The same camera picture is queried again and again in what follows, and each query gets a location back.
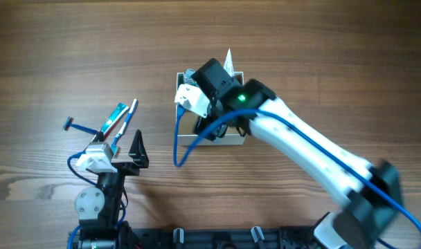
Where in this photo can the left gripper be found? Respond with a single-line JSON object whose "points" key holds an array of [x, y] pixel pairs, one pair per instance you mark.
{"points": [[138, 152]]}

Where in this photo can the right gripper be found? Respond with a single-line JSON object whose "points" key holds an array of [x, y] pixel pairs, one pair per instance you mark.
{"points": [[203, 122]]}

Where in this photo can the toothpaste tube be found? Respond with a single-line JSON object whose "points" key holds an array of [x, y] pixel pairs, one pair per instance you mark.
{"points": [[113, 118]]}

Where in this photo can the blue white toothbrush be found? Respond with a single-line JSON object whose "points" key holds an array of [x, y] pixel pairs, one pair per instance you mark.
{"points": [[126, 122]]}

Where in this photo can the blue mouthwash bottle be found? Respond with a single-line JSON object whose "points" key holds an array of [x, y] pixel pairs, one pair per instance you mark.
{"points": [[187, 77]]}

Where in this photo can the blue disposable razor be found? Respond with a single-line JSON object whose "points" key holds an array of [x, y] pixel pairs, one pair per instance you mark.
{"points": [[69, 123]]}

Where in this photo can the white lotion tube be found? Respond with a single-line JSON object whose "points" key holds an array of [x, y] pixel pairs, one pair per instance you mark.
{"points": [[228, 64]]}

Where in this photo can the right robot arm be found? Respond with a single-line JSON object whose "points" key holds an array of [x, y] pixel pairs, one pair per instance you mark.
{"points": [[369, 196]]}

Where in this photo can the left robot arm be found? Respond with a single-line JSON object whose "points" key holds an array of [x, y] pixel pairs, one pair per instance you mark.
{"points": [[101, 210]]}

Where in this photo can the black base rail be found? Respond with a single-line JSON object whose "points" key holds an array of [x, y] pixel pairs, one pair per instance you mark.
{"points": [[255, 237]]}

